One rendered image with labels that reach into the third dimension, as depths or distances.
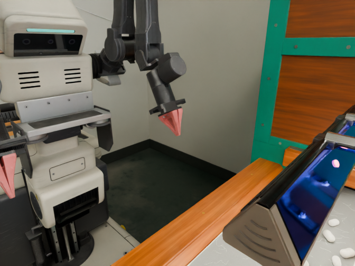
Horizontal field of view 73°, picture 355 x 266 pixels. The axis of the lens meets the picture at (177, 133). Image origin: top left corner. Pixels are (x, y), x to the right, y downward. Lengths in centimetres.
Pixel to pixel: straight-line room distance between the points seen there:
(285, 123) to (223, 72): 116
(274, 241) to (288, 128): 84
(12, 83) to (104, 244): 92
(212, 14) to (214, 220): 178
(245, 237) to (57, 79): 71
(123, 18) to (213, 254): 71
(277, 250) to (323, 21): 86
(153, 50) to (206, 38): 152
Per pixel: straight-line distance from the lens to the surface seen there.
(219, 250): 71
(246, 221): 27
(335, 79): 100
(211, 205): 81
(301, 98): 104
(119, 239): 141
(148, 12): 73
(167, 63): 66
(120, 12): 82
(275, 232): 26
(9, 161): 51
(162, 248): 67
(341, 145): 43
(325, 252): 80
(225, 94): 214
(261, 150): 114
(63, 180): 93
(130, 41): 83
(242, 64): 204
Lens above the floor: 125
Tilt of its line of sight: 21 degrees down
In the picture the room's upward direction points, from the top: straight up
